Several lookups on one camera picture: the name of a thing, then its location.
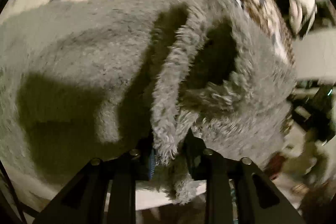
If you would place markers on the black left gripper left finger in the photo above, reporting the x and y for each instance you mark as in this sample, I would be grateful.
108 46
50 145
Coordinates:
101 192

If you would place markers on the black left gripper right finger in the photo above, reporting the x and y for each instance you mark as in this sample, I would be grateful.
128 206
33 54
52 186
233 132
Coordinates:
236 191

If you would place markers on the grey fluffy fleece pants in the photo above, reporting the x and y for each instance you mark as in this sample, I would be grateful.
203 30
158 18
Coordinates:
91 79

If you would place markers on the white jacket on rack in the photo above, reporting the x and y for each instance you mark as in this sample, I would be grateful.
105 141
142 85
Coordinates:
301 16

